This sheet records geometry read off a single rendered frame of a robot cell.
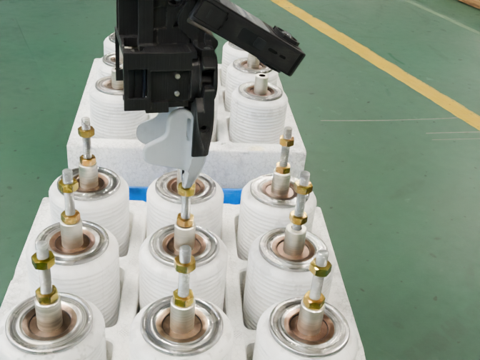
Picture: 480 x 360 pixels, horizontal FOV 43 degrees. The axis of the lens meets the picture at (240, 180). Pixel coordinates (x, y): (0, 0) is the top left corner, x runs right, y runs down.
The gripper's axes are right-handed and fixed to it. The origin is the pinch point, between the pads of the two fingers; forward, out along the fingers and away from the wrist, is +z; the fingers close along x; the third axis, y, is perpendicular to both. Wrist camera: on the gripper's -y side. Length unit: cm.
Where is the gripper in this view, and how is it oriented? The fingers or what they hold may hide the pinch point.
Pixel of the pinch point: (193, 171)
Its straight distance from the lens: 62.0
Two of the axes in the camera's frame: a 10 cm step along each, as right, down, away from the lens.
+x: 2.7, 5.2, -8.1
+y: -9.6, 0.7, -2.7
